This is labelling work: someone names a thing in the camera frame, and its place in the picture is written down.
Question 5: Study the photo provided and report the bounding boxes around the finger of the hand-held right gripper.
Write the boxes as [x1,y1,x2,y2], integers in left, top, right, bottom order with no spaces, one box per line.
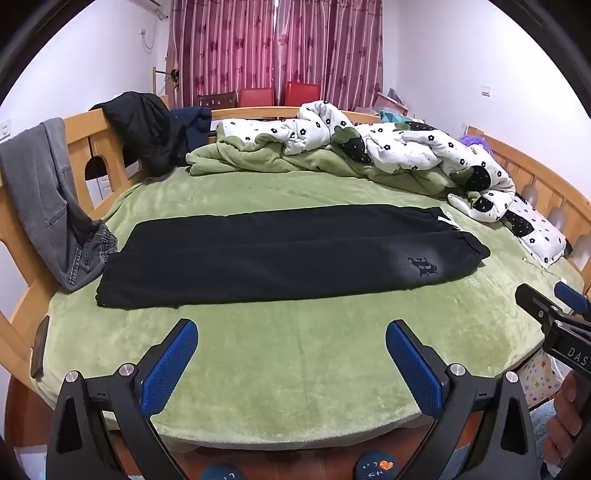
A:
[554,281,591,320]
[516,283,570,329]

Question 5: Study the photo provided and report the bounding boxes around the wooden side desk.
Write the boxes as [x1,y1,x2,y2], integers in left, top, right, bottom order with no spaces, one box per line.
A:
[376,89,410,116]

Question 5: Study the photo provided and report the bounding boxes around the white flowered pillow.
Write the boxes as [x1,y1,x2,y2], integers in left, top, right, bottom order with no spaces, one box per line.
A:
[501,194,568,268]

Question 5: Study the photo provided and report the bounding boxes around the pink flowered curtain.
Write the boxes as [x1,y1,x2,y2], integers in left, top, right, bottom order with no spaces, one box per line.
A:
[167,0,279,110]
[274,0,385,112]

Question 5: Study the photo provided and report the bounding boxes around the star printed cloth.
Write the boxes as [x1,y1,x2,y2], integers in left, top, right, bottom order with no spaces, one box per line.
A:
[519,350,562,409]

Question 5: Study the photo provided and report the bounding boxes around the white flowered quilt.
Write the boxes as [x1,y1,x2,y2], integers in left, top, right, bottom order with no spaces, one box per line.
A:
[185,102,517,224]

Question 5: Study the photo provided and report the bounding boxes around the red chair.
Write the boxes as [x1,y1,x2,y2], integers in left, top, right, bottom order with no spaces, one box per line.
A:
[285,82,322,108]
[238,88,274,108]

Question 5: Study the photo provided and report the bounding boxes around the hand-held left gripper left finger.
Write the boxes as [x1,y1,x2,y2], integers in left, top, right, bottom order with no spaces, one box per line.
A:
[46,318,199,480]

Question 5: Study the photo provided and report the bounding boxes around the wooden bed frame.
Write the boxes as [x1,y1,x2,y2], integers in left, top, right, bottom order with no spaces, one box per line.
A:
[0,105,591,416]

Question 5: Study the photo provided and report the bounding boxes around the purple fluffy item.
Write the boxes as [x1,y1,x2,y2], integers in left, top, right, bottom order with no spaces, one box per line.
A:
[459,134,493,154]

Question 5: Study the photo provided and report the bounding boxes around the navy blue garment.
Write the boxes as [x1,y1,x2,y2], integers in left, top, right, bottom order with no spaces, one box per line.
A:
[171,107,213,155]

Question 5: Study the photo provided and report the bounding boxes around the person's right hand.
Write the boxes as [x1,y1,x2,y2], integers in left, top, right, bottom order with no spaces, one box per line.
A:
[542,369,586,464]

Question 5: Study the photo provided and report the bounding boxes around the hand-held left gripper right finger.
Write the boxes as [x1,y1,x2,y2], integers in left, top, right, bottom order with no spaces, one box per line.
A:
[385,319,543,480]

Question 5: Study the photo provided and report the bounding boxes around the wooden coat rack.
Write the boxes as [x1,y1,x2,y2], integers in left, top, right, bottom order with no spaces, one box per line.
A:
[152,50,182,110]

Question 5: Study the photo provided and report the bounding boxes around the black pants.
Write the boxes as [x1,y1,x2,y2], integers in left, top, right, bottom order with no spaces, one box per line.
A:
[95,204,491,310]

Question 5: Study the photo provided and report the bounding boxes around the grey jeans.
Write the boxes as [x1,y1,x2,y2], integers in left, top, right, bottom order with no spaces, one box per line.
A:
[0,117,120,294]

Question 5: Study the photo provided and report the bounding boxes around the green fleece blanket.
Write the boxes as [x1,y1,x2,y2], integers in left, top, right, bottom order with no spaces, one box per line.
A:
[30,166,585,450]

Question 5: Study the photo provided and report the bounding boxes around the black jacket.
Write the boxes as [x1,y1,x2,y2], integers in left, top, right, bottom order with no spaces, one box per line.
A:
[90,91,185,178]

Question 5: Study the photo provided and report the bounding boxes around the dark blue printed slipper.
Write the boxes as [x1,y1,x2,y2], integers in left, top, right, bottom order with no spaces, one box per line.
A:
[201,463,246,480]
[353,451,399,480]

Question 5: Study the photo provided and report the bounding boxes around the dark wooden chair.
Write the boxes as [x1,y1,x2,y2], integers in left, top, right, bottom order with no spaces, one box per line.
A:
[198,92,239,110]

